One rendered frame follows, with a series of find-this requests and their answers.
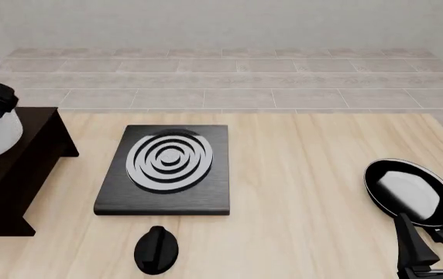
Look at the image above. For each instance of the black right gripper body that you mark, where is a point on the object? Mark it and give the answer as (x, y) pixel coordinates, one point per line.
(434, 273)

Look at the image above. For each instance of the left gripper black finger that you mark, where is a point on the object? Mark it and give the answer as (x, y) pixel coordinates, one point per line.
(6, 97)

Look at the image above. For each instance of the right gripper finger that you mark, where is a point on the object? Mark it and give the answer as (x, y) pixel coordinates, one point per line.
(413, 247)

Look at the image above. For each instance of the dark wooden cabinet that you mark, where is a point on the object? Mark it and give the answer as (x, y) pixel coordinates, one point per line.
(16, 174)

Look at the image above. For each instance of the black frying pan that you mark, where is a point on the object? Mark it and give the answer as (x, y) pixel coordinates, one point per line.
(407, 186)

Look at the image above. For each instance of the flat black stove plate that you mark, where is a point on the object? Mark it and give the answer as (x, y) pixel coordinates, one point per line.
(167, 200)

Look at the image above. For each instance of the round black stove knob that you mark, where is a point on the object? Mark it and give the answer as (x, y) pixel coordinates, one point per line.
(155, 250)

